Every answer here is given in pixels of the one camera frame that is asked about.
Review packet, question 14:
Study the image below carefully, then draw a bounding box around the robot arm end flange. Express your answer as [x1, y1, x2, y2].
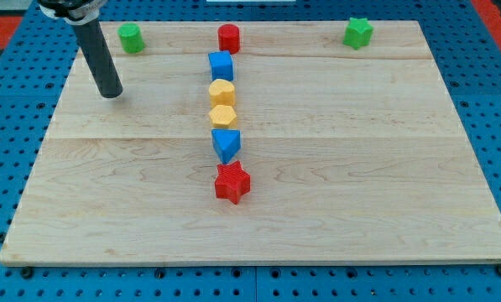
[37, 0, 107, 26]

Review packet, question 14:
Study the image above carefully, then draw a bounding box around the yellow heart block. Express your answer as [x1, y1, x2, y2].
[208, 79, 236, 107]

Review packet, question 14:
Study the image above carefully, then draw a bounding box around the blue triangle block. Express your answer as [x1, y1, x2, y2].
[211, 128, 241, 164]

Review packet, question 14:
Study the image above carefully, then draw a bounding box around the red star block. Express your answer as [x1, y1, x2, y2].
[214, 160, 251, 205]

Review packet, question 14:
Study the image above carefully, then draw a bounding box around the yellow hexagon block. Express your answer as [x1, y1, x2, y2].
[208, 105, 237, 129]

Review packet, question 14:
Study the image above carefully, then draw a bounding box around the blue cube block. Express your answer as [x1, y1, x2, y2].
[208, 50, 234, 81]

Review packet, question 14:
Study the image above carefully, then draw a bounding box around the light wooden board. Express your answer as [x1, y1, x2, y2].
[0, 21, 501, 267]

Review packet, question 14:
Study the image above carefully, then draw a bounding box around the red cylinder block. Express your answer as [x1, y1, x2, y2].
[217, 23, 241, 55]

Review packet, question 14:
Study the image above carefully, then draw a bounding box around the green star block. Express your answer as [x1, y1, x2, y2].
[342, 18, 373, 49]

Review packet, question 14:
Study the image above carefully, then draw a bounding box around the green cylinder block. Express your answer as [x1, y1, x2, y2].
[117, 23, 145, 54]

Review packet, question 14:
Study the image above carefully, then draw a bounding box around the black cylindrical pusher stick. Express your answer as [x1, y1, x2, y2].
[72, 18, 123, 98]

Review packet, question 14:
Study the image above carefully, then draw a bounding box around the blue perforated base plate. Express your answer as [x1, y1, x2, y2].
[0, 0, 501, 301]

